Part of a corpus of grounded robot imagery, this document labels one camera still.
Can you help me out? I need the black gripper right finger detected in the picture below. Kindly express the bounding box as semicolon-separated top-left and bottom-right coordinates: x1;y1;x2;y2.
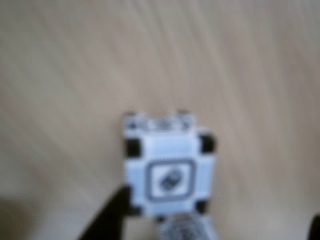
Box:
310;213;320;240

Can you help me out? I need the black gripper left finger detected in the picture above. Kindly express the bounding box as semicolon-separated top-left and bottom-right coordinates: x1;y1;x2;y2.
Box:
79;186;137;240

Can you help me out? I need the white cube zigzag diamond print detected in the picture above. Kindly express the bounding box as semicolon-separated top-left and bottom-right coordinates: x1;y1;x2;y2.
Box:
123;111;218;240

